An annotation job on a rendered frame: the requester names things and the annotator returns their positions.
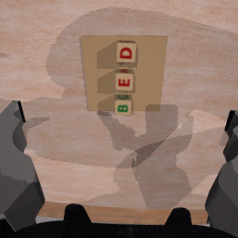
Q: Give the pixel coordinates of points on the tan square mat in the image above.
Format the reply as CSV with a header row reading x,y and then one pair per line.
x,y
99,55

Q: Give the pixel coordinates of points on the wooden letter block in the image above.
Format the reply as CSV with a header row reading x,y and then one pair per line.
x,y
124,79
125,51
122,104

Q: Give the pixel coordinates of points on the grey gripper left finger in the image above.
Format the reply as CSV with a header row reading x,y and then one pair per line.
x,y
21,195

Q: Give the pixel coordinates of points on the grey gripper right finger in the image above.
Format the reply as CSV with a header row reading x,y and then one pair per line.
x,y
222,200

